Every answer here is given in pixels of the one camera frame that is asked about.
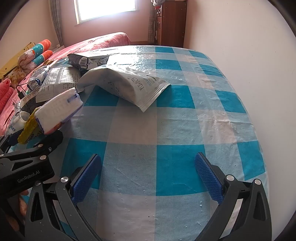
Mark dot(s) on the pink pillow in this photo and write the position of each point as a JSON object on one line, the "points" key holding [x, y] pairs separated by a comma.
{"points": [[4, 85]]}

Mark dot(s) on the clear plastic wrapper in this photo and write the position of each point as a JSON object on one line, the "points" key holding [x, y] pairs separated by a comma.
{"points": [[61, 62]]}

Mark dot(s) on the yellow snack wrapper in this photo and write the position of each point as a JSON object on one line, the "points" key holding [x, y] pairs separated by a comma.
{"points": [[29, 129]]}

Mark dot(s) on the cartoon patterned bolster pillows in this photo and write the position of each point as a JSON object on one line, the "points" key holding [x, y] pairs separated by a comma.
{"points": [[30, 52]]}

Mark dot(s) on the folded blanket on cabinet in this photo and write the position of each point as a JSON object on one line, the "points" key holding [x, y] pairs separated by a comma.
{"points": [[158, 2]]}

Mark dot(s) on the dark blue snack packet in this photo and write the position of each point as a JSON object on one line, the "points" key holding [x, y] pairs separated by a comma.
{"points": [[30, 103]]}

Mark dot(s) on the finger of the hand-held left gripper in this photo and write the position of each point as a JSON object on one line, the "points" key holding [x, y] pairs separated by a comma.
{"points": [[9, 142], [44, 148]]}

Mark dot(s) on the white tissue pack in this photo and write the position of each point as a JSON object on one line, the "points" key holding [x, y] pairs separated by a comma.
{"points": [[57, 111]]}

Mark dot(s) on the bright window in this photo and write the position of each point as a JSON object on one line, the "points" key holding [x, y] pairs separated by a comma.
{"points": [[106, 10]]}

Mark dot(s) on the small white container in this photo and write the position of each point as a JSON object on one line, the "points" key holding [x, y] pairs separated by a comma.
{"points": [[21, 117]]}

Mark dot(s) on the brown wooden cabinet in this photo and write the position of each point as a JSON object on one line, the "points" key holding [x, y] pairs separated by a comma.
{"points": [[172, 23]]}

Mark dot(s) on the plaid curtain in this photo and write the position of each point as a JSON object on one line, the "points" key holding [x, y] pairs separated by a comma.
{"points": [[151, 25], [56, 23]]}

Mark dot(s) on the rolled colourful cartoon quilt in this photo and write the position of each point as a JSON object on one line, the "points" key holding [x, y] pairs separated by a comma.
{"points": [[42, 58]]}

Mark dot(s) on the white printed wrapper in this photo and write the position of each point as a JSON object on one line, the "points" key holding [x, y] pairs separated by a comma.
{"points": [[11, 129]]}

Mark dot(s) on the large silver white bag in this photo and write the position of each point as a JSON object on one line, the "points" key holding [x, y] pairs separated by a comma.
{"points": [[124, 85]]}

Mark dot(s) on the yellow floral pillow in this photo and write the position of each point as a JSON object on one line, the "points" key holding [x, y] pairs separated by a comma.
{"points": [[15, 75]]}

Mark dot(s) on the yellow headboard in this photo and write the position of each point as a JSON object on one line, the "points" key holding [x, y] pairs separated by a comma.
{"points": [[13, 55]]}

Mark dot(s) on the dark grey barcode packet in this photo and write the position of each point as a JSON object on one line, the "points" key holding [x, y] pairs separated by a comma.
{"points": [[83, 60]]}

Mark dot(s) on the grey printed foil bag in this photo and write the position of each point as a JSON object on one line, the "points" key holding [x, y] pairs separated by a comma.
{"points": [[57, 81]]}

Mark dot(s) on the small blue white bottle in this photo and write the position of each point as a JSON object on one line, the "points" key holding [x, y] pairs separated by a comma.
{"points": [[37, 77]]}

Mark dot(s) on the pink folded quilts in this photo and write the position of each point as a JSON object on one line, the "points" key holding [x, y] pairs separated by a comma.
{"points": [[5, 99]]}

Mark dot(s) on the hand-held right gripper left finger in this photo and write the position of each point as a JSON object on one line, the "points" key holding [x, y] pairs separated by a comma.
{"points": [[87, 178]]}

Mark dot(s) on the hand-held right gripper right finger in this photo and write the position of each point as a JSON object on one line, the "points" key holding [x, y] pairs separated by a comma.
{"points": [[208, 178]]}

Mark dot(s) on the blue checked tablecloth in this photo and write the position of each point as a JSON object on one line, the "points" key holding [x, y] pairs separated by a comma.
{"points": [[175, 129]]}

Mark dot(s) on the black charger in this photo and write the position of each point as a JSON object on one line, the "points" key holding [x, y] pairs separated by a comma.
{"points": [[21, 95]]}

